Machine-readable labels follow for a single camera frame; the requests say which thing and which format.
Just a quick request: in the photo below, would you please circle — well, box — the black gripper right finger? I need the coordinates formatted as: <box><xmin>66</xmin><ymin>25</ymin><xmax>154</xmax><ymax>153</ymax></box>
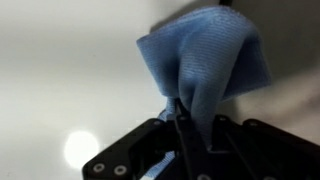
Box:
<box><xmin>209</xmin><ymin>114</ymin><xmax>320</xmax><ymax>180</ymax></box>

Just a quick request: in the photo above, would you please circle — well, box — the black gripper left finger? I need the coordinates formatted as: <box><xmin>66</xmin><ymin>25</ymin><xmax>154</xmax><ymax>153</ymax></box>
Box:
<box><xmin>82</xmin><ymin>99</ymin><xmax>214</xmax><ymax>180</ymax></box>

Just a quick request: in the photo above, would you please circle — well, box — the blue towel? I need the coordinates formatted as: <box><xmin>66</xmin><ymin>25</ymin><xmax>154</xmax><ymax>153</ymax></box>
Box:
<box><xmin>135</xmin><ymin>5</ymin><xmax>273</xmax><ymax>179</ymax></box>

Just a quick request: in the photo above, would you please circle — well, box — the black framed whiteboard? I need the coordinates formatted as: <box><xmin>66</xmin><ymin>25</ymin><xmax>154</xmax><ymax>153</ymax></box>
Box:
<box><xmin>0</xmin><ymin>0</ymin><xmax>234</xmax><ymax>180</ymax></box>

